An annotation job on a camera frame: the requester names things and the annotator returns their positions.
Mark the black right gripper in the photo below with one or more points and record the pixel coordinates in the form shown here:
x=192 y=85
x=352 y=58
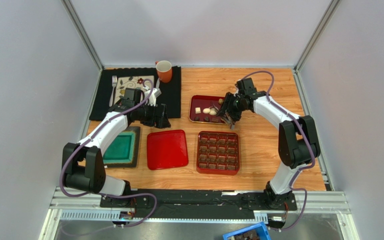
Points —
x=229 y=108

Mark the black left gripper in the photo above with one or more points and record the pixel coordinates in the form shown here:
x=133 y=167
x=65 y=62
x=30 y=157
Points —
x=160 y=121

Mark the metal serving tongs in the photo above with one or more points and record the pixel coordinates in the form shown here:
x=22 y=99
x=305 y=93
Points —
x=224 y=115

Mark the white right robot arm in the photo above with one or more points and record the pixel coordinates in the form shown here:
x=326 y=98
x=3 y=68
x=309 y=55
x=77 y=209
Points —
x=298 y=142

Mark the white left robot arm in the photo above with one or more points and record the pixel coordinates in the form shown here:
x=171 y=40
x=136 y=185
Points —
x=83 y=170

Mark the white round chocolate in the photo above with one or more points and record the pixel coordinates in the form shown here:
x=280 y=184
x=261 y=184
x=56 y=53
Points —
x=206 y=110
x=213 y=112

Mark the red chocolate serving tray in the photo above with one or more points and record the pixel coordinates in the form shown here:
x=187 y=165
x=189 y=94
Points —
x=205 y=101

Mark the red chocolate box with tray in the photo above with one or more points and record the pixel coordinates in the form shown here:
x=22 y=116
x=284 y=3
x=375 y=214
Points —
x=218 y=153

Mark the black cloth placemat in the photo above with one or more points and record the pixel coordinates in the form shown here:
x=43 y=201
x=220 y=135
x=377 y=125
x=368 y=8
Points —
x=170 y=92

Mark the red tin lid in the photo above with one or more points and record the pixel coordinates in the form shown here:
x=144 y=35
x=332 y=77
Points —
x=166 y=150

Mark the floral square plate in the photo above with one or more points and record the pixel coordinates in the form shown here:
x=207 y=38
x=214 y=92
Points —
x=132 y=82

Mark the orange mug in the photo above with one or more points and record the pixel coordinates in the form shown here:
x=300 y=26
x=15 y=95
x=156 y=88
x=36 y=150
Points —
x=164 y=70

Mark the turquoise glazed dark plate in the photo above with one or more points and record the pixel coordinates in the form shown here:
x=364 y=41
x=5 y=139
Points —
x=123 y=152

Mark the silver fork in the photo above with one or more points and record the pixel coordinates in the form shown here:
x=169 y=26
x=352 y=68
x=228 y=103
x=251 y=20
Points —
x=114 y=82

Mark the blue plastic bin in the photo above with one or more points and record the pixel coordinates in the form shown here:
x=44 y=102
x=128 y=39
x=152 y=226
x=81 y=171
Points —
x=257 y=231

